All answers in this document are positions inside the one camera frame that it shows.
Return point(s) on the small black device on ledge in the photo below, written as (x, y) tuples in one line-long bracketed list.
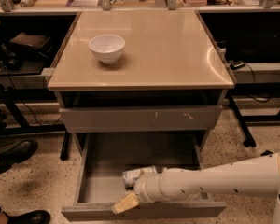
[(234, 65)]

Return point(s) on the closed grey top drawer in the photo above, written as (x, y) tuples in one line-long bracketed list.
[(140, 119)]

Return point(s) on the black shoe upper left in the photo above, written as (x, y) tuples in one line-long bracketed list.
[(17, 154)]

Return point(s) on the grey drawer cabinet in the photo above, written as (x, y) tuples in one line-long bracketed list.
[(168, 60)]

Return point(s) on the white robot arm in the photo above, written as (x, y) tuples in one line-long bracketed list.
[(258, 177)]

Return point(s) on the black table leg left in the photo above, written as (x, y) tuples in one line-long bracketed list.
[(65, 147)]

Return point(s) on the open grey middle drawer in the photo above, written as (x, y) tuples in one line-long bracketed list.
[(107, 155)]

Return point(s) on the black shoe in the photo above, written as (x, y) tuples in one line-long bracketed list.
[(17, 154), (34, 217)]

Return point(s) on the black table leg right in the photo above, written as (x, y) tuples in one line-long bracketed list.
[(249, 140)]

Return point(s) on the black table leg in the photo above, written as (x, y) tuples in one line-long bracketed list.
[(65, 147), (249, 140)]

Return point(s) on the black shoe lower left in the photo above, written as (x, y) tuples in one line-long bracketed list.
[(34, 217)]

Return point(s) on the white ceramic bowl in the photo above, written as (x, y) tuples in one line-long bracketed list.
[(107, 48)]

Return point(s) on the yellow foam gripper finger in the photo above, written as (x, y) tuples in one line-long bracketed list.
[(129, 201), (148, 170)]

